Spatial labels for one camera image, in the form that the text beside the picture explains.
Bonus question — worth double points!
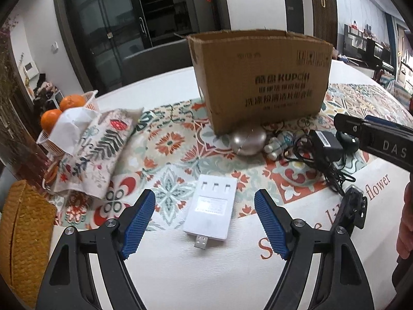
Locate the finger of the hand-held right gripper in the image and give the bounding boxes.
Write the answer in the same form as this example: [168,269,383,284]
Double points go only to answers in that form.
[334,113,365,134]

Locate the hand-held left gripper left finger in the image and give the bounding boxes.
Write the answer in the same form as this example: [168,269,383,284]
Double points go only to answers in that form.
[35,189,156,310]

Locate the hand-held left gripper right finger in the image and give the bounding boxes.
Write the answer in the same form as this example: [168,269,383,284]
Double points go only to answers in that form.
[254,190,378,310]

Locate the small black object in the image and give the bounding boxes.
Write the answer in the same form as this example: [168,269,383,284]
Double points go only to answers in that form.
[336,132,360,153]

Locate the black power adapter with cable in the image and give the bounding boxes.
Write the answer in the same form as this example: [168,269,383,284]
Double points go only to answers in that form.
[290,130,357,197]

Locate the white plug-in charger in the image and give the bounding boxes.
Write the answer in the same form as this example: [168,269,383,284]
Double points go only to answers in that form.
[183,174,237,251]

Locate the silver egg-shaped gadget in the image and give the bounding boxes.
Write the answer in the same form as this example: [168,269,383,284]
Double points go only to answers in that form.
[230,126,268,157]

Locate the brown cardboard box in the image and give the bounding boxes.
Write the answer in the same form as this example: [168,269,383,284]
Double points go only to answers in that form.
[187,30,334,135]

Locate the person's right hand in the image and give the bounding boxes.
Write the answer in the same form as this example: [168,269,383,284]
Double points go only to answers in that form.
[398,181,413,259]

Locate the wooden chair with cushion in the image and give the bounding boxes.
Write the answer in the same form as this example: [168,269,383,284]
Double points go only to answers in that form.
[374,66,413,104]

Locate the black television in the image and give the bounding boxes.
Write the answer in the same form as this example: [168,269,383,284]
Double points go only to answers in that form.
[343,24,397,72]

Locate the small white bottles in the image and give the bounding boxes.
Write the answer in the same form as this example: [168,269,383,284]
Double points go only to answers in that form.
[264,134,292,161]

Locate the floral cloth tissue cover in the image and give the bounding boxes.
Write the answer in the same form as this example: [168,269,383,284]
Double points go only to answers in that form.
[53,106,144,201]

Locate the yellow woven box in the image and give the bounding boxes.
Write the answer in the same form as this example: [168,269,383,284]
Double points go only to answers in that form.
[0,180,58,309]

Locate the white tissue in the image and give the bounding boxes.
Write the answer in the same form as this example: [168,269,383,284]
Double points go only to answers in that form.
[49,108,104,156]

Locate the white plastic basket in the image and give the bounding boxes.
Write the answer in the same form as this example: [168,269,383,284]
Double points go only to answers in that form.
[36,90,99,156]

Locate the dark interior door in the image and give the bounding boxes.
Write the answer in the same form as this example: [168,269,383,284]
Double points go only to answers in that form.
[281,0,305,34]

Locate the orange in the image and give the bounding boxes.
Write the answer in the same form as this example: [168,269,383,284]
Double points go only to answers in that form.
[41,109,63,134]
[60,94,87,112]

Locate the grey chair back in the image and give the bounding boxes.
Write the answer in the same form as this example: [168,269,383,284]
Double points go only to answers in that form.
[122,43,197,88]

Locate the pile of bags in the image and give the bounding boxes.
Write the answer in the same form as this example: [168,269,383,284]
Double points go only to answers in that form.
[32,74,63,110]

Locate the dried flower bunch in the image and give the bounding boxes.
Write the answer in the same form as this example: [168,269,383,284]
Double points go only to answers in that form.
[0,14,36,156]

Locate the black sliding glass door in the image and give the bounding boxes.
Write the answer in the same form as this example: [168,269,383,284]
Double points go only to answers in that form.
[53,0,233,92]

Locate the wooden panel with gold handle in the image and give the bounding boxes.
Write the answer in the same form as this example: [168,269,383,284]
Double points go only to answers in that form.
[308,0,338,47]

